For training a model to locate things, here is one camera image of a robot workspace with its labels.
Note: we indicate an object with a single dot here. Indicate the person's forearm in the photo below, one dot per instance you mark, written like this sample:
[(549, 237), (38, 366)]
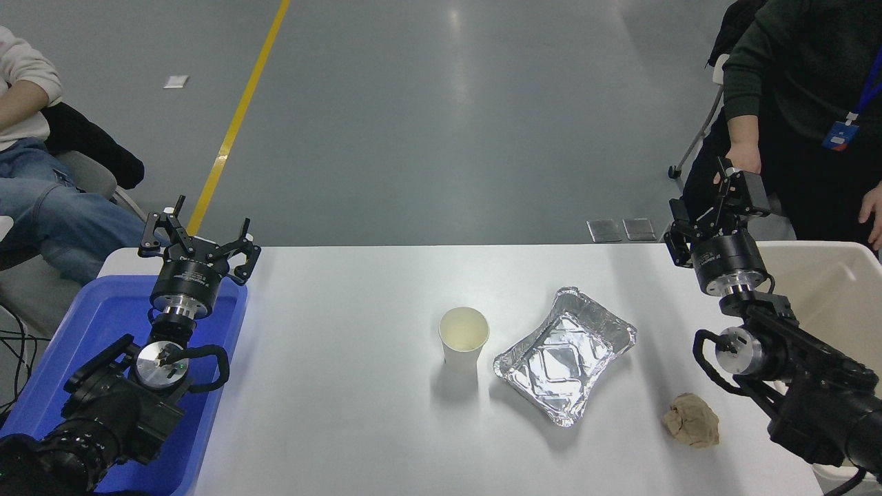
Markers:
[(24, 107)]

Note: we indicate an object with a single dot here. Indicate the white paper scrap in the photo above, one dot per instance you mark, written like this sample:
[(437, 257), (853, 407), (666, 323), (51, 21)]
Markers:
[(176, 82)]

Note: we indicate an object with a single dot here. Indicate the person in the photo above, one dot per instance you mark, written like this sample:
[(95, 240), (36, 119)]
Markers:
[(41, 213), (792, 83)]

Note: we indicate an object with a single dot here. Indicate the person's left hand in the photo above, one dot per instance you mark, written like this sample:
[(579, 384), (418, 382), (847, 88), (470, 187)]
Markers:
[(875, 213)]

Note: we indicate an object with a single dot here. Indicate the person's right forearm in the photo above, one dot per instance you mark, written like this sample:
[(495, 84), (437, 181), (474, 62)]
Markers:
[(743, 129)]

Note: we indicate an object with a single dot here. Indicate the silver foil tray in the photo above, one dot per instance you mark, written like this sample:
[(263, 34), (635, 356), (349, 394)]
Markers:
[(561, 358)]

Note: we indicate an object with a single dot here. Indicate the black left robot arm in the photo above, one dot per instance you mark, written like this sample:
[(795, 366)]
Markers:
[(117, 413)]

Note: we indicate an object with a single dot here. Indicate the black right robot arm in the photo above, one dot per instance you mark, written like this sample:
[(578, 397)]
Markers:
[(827, 399)]

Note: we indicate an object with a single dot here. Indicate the grey metal floor plate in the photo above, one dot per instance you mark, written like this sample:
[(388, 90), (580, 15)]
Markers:
[(604, 231), (639, 229)]

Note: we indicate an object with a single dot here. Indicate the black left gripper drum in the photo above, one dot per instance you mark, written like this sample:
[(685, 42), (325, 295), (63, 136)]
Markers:
[(189, 279)]

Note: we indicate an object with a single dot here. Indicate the white paper cup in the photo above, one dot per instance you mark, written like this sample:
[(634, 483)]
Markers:
[(463, 357)]

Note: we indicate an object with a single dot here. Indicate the blue plastic tray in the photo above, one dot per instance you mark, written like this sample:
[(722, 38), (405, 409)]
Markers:
[(96, 310)]

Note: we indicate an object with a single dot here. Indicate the crumpled tan paper ball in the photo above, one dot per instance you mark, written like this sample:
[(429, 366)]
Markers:
[(692, 421)]

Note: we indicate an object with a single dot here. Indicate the large pale plastic bin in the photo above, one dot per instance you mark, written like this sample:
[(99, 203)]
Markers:
[(827, 289)]

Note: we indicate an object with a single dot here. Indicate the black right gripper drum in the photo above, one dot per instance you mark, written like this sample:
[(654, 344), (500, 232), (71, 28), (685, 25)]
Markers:
[(730, 258)]

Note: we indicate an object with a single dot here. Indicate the person's right hand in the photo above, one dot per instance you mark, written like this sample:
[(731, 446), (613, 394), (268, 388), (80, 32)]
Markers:
[(744, 155)]

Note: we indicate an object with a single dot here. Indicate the metal-legged wheeled chair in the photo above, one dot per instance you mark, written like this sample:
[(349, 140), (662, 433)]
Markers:
[(674, 171)]

